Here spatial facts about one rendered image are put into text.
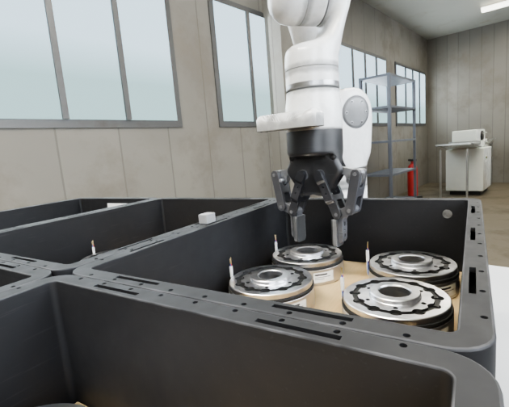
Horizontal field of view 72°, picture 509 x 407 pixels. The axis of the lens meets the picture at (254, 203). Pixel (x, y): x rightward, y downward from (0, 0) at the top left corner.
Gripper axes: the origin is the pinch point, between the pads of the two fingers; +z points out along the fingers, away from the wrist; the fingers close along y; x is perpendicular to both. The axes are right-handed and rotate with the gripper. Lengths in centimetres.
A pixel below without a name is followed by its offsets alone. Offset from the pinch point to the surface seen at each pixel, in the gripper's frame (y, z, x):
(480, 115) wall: 81, -53, -798
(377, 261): -7.8, 3.5, -1.6
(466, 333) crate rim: -22.0, -3.3, 26.0
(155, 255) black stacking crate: 6.1, -2.0, 22.6
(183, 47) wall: 198, -96, -150
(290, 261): 2.3, 3.4, 3.9
